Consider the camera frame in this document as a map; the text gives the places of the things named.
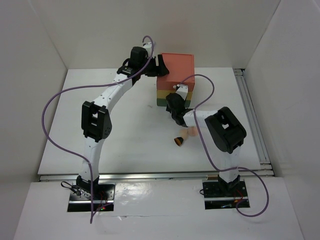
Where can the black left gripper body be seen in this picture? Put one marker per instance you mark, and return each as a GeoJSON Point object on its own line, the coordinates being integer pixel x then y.
{"type": "Point", "coordinates": [150, 70]}

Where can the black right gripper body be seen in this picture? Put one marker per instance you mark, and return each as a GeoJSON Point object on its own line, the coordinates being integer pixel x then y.
{"type": "Point", "coordinates": [170, 110]}

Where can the beige teardrop makeup sponge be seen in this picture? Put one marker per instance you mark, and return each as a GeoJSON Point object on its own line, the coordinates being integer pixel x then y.
{"type": "Point", "coordinates": [184, 133]}

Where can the round beige powder puff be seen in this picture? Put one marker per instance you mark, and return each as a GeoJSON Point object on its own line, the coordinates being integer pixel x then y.
{"type": "Point", "coordinates": [193, 131]}

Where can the small black kabuki brush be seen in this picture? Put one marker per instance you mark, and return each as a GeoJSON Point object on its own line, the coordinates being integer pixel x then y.
{"type": "Point", "coordinates": [178, 141]}

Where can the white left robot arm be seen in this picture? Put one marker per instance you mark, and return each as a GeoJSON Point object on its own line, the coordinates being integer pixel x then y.
{"type": "Point", "coordinates": [95, 115]}

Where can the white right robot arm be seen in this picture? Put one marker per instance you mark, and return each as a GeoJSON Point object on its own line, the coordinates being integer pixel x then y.
{"type": "Point", "coordinates": [226, 131]}

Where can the coral three-tier drawer organizer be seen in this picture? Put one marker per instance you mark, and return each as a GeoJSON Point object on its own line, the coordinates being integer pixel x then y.
{"type": "Point", "coordinates": [180, 66]}

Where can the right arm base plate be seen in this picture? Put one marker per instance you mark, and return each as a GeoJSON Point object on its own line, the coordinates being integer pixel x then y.
{"type": "Point", "coordinates": [215, 198]}

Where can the aluminium front rail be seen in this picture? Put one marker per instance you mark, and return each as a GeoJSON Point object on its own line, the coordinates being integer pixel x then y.
{"type": "Point", "coordinates": [134, 176]}

